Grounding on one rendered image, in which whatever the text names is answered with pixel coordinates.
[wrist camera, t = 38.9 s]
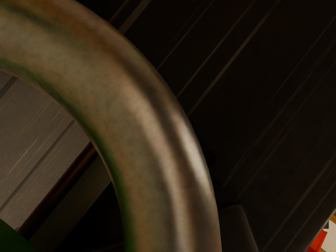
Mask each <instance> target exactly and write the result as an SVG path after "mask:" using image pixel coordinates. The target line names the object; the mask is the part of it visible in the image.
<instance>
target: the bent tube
mask: <svg viewBox="0 0 336 252"><path fill-rule="evenodd" d="M0 70H1V71H3V72H6V73H8V74H11V75H13V76H15V77H17V78H19V79H21V80H23V81H25V82H26V83H28V84H30V85H32V86H33V87H35V88H36V89H38V90H40V91H41V92H42V93H44V94H45V95H47V96H48V97H49V98H51V99H52V100H53V101H54V102H56V103H57V104H58V105H59V106H60V107H61V108H62V109H64V110H65V111H66V112H67V113H68V114H69V115H70V116H71V117H72V118H73V120H74V121H75V122H76V123H77V124H78V125H79V126H80V128H81V129H82V130H83V131H84V133H85V134H86V135H87V137H88V138H89V140H90V141H91V143H92V144H93V146H94V147H95V149H96V151H97V152H98V154H99V156H100V158H101V160H102V161H103V163H104V165H105V168H106V170H107V172H108V174H109V177H110V179H111V182H112V185H113V187H114V191H115V194H116V197H117V201H118V205H119V210H120V215H121V221H122V229H123V240H124V251H125V252H222V244H221V234H220V224H219V216H218V209H217V203H216V197H215V192H214V188H213V184H212V180H211V176H210V172H209V169H208V166H207V162H206V159H205V156H204V153H203V151H202V148H201V146H200V143H199V140H198V138H197V136H196V134H195V131H194V129H193V127H192V125H191V123H190V121H189V119H188V117H187V115H186V113H185V111H184V109H183V108H182V106H181V104H180V103H179V101H178V99H177V98H176V96H175V95H174V93H173V92H172V90H171V89H170V87H169V86H168V84H167V83H166V81H165V80H164V79H163V77H162V76H161V75H160V74H159V72H158V71H157V70H156V68H155V67H154V66H153V65H152V64H151V63H150V61H149V60H148V59H147V58H146V57H145V56H144V55H143V54H142V53H141V52H140V51H139V49H138V48H137V47H136V46H135V45H134V44H133V43H132V42H131V41H129V40H128V39H127V38H126V37H125V36H124V35H123V34H122V33H121V32H120V31H118V30H117V29H116V28H115V27H113V26H112V25H111V24H110V23H108V22H107V21H106V20H105V19H103V18H102V17H100V16H99V15H98V14H96V13H95V12H93V11H92V10H90V9H89V8H87V7H86V6H84V5H82V4H81V3H79V2H78V1H76V0H0Z"/></svg>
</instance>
